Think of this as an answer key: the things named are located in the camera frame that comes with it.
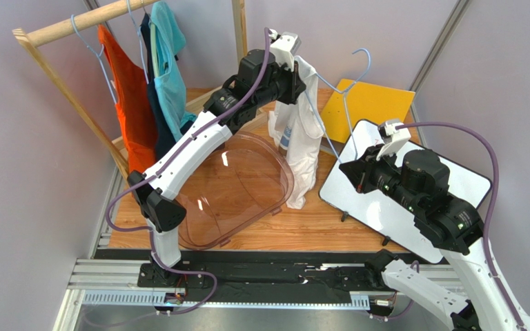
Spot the light blue wire hanger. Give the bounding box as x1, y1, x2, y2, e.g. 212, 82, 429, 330
70, 14, 117, 105
126, 0, 150, 84
305, 48, 372, 164

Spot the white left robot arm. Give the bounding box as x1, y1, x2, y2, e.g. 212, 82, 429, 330
128, 49, 306, 270

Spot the orange t shirt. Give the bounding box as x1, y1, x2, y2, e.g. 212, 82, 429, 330
97, 25, 158, 173

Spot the white t shirt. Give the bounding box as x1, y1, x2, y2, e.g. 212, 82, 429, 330
268, 56, 324, 210

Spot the transparent brown plastic basket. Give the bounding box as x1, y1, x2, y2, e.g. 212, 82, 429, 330
177, 131, 294, 250

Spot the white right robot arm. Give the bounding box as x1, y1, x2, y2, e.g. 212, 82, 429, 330
340, 146, 530, 330

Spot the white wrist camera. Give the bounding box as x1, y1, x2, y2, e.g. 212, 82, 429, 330
376, 119, 411, 161
268, 29, 302, 72

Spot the turquoise t shirt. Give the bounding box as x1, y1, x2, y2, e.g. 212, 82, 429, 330
150, 1, 196, 141

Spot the green plastic hanger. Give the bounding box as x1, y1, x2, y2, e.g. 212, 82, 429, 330
149, 23, 159, 78

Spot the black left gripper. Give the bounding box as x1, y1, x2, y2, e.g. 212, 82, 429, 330
253, 57, 307, 110

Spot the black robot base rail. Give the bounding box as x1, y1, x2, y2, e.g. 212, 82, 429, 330
94, 249, 393, 304

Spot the white dry erase board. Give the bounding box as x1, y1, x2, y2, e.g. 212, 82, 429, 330
319, 120, 492, 263

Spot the yellow binder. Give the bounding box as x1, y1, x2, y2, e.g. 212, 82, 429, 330
321, 82, 415, 143

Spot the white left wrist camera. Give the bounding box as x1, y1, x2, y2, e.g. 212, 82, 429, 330
268, 29, 302, 72

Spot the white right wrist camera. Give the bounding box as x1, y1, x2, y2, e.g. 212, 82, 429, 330
376, 119, 411, 161

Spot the navy blue t shirt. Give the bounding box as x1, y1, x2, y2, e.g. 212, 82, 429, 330
140, 14, 175, 161

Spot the wooden clothes rack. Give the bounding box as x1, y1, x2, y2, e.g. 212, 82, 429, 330
12, 1, 248, 178

